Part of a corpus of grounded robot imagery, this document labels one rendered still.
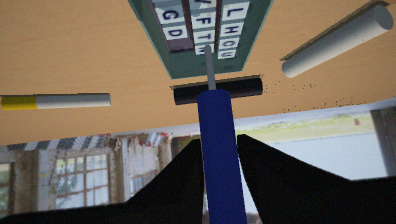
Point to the grey keyboard with white letter keys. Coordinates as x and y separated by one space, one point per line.
178 31

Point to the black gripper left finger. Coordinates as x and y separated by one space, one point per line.
174 196

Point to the blue stylus with grey tip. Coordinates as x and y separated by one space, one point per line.
220 155

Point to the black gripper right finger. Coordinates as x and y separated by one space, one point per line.
286 190

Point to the black cylinder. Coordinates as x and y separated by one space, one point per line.
237 89

